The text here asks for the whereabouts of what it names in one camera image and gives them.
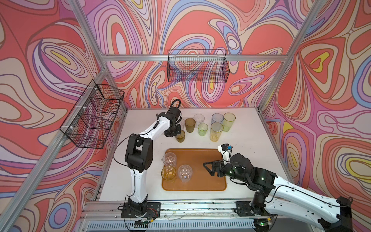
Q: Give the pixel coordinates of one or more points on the clear faceted glass front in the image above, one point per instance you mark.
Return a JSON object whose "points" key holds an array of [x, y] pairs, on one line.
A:
{"points": [[185, 173]]}

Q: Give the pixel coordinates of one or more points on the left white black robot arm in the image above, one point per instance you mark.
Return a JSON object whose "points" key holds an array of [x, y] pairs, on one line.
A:
{"points": [[139, 154]]}

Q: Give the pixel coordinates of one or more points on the green tall glass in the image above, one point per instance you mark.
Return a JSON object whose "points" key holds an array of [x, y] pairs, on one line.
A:
{"points": [[229, 119]]}

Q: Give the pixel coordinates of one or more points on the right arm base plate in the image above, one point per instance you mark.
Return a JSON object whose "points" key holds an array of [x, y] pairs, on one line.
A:
{"points": [[249, 209]]}

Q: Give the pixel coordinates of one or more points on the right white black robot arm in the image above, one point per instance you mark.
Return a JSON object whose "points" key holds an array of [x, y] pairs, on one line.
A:
{"points": [[273, 195]]}

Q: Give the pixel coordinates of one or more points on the back black wire basket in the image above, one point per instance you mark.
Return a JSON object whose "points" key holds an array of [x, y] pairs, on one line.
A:
{"points": [[197, 66]]}

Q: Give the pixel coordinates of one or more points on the black wire basket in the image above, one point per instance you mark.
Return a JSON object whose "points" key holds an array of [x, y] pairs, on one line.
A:
{"points": [[96, 110], [197, 66]]}

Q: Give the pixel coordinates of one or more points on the clear faceted glass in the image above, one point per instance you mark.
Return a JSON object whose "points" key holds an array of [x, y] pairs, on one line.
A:
{"points": [[185, 173], [170, 159]]}

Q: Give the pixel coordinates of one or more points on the yellow tall glass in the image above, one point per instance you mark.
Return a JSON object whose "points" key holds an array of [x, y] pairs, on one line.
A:
{"points": [[216, 130]]}

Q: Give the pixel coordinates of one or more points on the green short glass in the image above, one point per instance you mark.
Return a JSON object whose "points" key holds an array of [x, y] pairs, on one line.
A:
{"points": [[202, 129]]}

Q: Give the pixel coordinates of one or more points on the yellow short plastic glass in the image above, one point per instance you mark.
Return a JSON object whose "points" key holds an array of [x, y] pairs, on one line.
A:
{"points": [[168, 174]]}

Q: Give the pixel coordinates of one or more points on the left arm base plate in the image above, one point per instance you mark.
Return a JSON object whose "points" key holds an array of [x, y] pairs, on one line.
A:
{"points": [[150, 210]]}

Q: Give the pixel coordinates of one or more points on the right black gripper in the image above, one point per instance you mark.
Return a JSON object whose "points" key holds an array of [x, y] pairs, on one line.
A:
{"points": [[220, 164]]}

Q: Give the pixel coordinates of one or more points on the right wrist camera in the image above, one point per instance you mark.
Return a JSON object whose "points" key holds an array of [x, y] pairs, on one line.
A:
{"points": [[225, 149]]}

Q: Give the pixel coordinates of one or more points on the brown tall glass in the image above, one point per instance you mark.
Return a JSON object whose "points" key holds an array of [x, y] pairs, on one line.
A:
{"points": [[190, 125]]}

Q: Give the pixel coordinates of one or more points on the left black wire basket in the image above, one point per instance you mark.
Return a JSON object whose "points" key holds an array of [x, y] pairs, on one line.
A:
{"points": [[96, 110]]}

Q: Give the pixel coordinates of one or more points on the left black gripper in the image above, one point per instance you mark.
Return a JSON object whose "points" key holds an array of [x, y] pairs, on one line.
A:
{"points": [[178, 131]]}

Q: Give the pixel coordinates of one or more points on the bluish clear tall glass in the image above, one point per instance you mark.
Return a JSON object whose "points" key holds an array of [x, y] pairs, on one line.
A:
{"points": [[217, 118]]}

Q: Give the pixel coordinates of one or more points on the brown short glass front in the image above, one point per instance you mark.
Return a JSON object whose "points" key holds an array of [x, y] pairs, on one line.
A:
{"points": [[181, 136]]}

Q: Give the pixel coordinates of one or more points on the clear glass back centre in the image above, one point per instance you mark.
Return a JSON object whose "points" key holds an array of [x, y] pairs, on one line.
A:
{"points": [[199, 118]]}

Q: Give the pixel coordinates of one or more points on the brown plastic tray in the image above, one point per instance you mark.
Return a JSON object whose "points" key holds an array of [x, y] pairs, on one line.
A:
{"points": [[200, 180]]}

